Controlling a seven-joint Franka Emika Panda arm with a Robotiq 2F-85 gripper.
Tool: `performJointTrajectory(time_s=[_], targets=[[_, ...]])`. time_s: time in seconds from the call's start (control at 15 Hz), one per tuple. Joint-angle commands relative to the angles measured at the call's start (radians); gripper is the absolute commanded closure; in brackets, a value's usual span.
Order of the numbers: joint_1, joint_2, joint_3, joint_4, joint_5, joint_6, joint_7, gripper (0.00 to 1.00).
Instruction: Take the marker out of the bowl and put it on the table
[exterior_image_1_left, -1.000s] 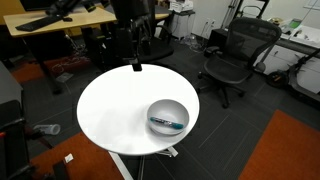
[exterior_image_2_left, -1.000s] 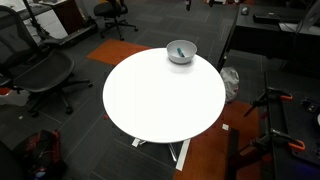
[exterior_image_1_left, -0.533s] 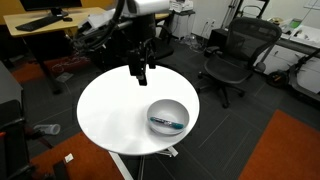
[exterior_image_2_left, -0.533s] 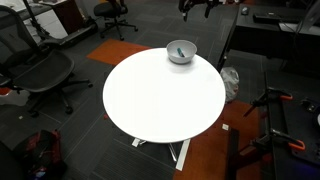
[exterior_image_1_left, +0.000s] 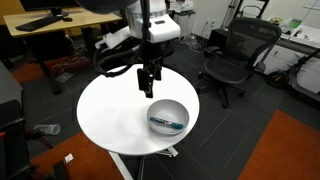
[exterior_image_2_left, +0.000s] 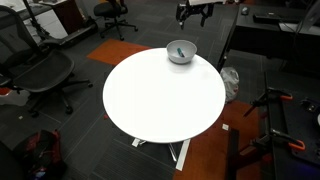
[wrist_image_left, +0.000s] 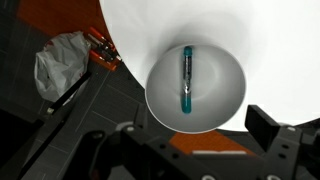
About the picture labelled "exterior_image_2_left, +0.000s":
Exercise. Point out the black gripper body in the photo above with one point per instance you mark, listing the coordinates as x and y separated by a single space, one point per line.
196 9

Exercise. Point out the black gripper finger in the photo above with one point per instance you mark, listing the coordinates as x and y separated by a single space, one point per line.
181 16
202 20

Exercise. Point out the teal marker pen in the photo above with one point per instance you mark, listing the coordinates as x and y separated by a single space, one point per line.
180 52

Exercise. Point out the grey metal bowl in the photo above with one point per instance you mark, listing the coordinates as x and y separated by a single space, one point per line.
188 50

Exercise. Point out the computer mouse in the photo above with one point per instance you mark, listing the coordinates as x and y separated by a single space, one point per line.
245 10

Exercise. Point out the computer desk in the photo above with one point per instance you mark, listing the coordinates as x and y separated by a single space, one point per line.
246 36

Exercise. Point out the black computer keyboard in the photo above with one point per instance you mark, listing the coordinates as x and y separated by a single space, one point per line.
266 17

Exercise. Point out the crumpled clear plastic bag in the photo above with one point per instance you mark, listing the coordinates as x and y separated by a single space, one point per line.
230 81

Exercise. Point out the computer monitor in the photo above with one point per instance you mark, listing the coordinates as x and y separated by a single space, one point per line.
311 16

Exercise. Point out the small white card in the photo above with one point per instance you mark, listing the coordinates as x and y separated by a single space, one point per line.
225 127

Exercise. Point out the black electric scooter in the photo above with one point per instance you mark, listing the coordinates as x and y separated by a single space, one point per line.
70 36

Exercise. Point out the white drawer cabinet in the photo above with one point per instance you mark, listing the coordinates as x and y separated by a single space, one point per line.
53 23

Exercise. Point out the white metal table base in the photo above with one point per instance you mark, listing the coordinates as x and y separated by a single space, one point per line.
183 153

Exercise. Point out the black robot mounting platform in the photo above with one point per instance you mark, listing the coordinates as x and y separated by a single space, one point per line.
293 126

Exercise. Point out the large black mesh office chair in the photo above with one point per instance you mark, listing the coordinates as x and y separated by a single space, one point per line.
43 71

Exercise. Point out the cluttered white desk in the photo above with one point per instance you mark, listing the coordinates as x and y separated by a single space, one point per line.
20 11

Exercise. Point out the black and red backpack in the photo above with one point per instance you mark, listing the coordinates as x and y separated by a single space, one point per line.
40 150

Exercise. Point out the black support post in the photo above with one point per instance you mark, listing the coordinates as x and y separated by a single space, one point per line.
233 153

